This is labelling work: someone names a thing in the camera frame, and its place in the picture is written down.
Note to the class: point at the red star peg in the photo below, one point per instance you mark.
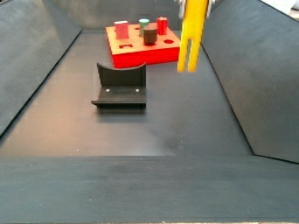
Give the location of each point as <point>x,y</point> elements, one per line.
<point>162,24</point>

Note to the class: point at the red fixture block with holes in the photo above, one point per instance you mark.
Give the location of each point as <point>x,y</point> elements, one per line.
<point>130,52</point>

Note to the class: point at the green cylinder peg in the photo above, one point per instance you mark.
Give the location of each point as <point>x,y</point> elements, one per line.
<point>144,23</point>

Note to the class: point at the black curved regrasp stand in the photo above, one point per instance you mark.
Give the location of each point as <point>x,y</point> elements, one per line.
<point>122,86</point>

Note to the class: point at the pink rectangular peg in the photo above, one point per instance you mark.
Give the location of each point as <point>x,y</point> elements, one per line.
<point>122,29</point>

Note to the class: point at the dark brown pentagon peg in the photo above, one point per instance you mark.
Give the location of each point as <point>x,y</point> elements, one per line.
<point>150,34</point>

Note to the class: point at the yellow two-pronged square-circle object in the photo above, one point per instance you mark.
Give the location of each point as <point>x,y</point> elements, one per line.
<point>193,23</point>

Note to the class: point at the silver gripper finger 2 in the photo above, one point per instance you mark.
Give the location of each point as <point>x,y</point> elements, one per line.
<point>182,5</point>
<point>212,2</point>

